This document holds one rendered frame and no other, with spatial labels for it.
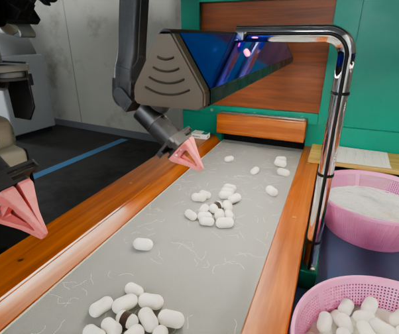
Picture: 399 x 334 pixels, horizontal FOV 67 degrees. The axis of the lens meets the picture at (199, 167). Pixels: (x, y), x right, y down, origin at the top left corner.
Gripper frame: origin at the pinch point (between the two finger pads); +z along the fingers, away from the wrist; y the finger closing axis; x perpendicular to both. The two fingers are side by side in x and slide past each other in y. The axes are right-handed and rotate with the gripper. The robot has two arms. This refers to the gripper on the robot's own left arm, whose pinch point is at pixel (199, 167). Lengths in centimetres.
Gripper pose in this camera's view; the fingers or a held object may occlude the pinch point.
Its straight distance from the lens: 72.9
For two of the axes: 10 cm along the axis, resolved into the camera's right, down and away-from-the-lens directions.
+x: -5.9, 6.0, 5.3
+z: 7.0, 7.1, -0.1
